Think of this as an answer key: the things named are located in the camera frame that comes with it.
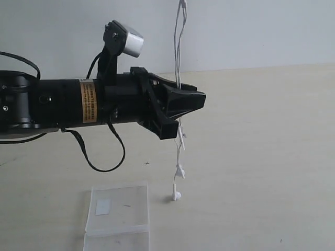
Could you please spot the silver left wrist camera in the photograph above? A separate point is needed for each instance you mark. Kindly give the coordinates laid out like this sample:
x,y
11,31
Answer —
x,y
120,38

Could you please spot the white wired earphones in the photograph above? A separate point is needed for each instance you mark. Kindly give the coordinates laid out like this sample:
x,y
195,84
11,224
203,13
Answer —
x,y
180,22

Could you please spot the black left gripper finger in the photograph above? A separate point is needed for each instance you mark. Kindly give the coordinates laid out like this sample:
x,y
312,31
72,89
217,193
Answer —
x,y
172,84
179,102

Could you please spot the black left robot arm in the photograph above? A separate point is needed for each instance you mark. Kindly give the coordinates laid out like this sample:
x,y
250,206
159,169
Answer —
x,y
30,106

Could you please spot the clear plastic box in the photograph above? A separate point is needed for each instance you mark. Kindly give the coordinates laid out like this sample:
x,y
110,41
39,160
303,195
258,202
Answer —
x,y
118,218

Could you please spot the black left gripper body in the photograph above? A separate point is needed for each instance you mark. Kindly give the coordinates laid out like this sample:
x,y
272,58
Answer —
x,y
141,97

